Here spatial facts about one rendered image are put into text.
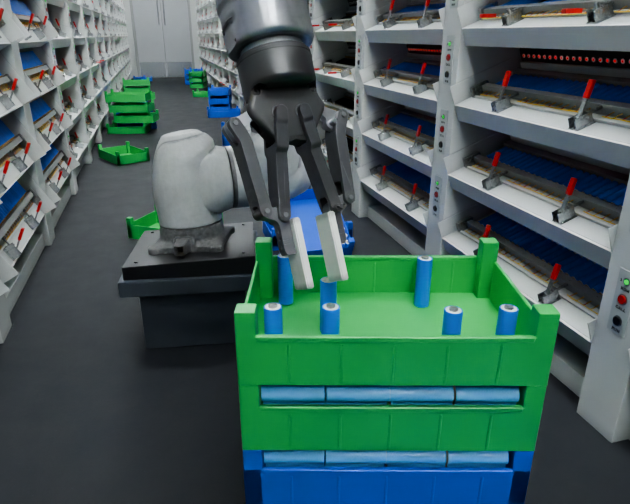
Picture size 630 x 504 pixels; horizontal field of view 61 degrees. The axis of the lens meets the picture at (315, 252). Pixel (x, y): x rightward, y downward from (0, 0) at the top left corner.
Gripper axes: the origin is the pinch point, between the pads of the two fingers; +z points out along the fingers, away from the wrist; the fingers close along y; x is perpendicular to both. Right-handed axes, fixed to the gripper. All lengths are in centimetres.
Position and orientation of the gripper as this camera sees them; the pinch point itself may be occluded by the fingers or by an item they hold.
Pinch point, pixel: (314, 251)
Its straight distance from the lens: 53.7
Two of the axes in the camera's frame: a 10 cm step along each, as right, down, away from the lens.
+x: 4.5, -1.0, -8.9
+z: 2.1, 9.8, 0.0
